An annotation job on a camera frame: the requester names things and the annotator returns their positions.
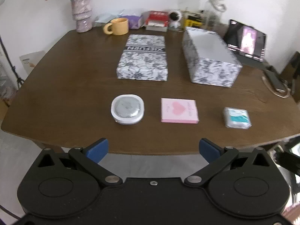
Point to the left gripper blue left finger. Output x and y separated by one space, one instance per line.
97 151

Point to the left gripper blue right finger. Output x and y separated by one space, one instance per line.
209 150

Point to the clear floss pick box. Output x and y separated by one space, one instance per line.
236 118

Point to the round white grey container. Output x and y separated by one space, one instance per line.
127 109

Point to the pink heart box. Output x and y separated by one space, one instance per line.
179 111

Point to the floral box lid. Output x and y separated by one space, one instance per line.
143 58

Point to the open floral storage box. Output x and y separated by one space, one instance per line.
209 61

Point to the black smartphone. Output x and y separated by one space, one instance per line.
275 83

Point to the glass shelf with items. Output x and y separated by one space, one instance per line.
7 87

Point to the dark wooden chair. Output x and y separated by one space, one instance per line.
290 75

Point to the white paper bag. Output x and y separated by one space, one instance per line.
29 61

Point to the black tablet with case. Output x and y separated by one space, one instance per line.
247 43

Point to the yellow ceramic mug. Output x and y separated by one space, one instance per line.
118 27

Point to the yellow black box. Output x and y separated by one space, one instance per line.
193 19

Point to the purple tissue pack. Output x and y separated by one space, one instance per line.
135 22

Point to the purple white ceramic vase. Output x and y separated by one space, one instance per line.
82 13

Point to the red box stack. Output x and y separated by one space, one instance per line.
157 21

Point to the white round security camera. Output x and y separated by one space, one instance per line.
175 17

